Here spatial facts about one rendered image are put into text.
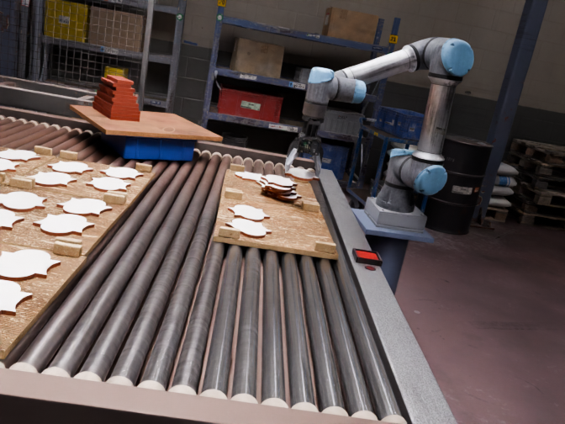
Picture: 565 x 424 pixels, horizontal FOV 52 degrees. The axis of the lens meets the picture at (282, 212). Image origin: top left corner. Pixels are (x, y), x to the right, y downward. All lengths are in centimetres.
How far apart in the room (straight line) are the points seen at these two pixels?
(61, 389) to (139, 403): 11
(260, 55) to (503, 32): 294
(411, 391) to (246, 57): 525
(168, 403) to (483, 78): 679
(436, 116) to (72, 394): 155
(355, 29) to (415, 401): 536
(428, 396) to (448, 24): 632
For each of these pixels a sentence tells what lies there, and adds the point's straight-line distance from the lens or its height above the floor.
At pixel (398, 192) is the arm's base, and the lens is 222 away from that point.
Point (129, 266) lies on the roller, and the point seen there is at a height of 92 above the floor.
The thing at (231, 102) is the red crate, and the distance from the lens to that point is 608.
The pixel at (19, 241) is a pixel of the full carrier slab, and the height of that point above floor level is 94.
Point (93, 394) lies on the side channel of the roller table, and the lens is 89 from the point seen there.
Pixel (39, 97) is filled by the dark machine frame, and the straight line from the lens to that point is 308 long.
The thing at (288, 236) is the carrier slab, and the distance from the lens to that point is 167.
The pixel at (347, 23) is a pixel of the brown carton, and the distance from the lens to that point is 619.
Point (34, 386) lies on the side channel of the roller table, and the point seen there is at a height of 95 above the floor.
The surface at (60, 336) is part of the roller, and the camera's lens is 111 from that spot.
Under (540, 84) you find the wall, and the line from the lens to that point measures 775.
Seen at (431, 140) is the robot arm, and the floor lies 124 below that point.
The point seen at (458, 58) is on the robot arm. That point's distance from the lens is 204.
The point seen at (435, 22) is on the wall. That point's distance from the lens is 714.
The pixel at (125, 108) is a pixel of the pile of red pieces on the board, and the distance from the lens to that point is 251.
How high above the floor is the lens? 147
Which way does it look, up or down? 16 degrees down
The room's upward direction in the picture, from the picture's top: 11 degrees clockwise
